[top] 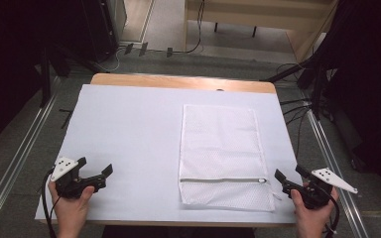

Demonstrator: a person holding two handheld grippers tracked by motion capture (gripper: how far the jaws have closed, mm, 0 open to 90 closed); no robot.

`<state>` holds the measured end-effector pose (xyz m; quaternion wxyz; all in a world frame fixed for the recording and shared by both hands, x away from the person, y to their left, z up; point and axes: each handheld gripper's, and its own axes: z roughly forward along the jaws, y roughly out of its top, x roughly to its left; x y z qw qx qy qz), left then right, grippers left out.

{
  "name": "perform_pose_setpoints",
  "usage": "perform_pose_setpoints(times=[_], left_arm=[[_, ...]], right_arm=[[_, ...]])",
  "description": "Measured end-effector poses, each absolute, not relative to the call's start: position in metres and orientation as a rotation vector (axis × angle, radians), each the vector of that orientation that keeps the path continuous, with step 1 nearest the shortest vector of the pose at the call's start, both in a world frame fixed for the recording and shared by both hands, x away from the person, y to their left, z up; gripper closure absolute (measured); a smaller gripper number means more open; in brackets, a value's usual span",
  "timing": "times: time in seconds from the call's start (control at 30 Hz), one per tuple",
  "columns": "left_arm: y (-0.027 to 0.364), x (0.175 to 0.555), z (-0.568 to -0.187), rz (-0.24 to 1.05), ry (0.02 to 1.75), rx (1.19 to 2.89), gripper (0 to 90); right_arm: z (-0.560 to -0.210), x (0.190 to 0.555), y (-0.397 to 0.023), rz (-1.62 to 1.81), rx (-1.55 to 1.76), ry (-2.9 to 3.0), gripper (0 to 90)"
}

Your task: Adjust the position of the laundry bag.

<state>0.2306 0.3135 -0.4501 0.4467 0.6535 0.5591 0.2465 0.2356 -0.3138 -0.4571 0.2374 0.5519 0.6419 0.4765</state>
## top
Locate black computer tower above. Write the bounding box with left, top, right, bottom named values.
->
left=80, top=0, right=128, bottom=64

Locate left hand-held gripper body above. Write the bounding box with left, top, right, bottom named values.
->
left=50, top=157, right=107, bottom=199

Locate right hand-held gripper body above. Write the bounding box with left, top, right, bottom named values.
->
left=282, top=167, right=359, bottom=210

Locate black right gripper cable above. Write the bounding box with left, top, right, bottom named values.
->
left=322, top=189, right=341, bottom=238

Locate person's dark clothing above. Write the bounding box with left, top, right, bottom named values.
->
left=100, top=225, right=256, bottom=238

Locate metal floor rail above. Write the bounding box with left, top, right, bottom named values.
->
left=306, top=98, right=370, bottom=238
left=0, top=75, right=63, bottom=236

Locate black curtain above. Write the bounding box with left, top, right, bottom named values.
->
left=311, top=0, right=381, bottom=207
left=0, top=0, right=90, bottom=157

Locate light wooden platform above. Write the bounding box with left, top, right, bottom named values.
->
left=184, top=0, right=340, bottom=63

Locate black metal stand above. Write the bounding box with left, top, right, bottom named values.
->
left=39, top=44, right=53, bottom=108

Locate person's left hand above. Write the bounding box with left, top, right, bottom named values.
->
left=47, top=180, right=95, bottom=238

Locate white table cover sheet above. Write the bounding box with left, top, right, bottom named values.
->
left=34, top=83, right=302, bottom=226

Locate white mesh laundry bag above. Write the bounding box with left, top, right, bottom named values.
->
left=178, top=103, right=277, bottom=213

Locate wooden table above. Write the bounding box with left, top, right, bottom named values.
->
left=38, top=72, right=297, bottom=229

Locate black floor cable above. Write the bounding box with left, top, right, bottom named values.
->
left=147, top=0, right=206, bottom=56

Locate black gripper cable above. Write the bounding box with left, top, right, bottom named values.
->
left=41, top=168, right=62, bottom=238
left=322, top=189, right=341, bottom=238

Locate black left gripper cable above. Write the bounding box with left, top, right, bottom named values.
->
left=41, top=168, right=62, bottom=238

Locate bundle of black floor cables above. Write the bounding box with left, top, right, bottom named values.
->
left=274, top=62, right=316, bottom=160

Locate person's right hand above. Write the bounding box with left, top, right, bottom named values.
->
left=290, top=182, right=340, bottom=238

